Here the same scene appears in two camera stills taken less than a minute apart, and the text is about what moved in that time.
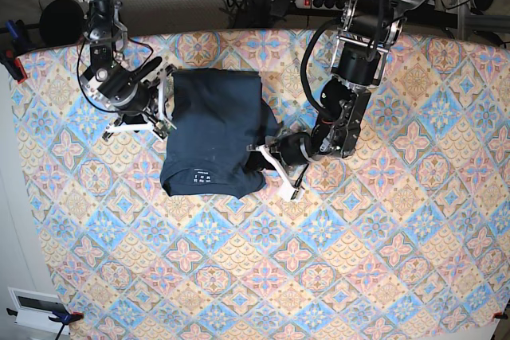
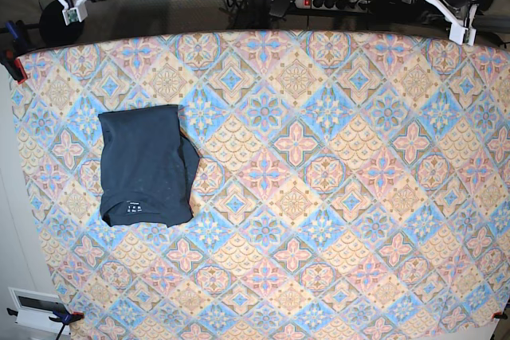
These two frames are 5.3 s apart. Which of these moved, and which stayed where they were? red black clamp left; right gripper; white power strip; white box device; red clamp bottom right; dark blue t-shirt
Moved: right gripper; dark blue t-shirt
Stayed: red clamp bottom right; white power strip; red black clamp left; white box device
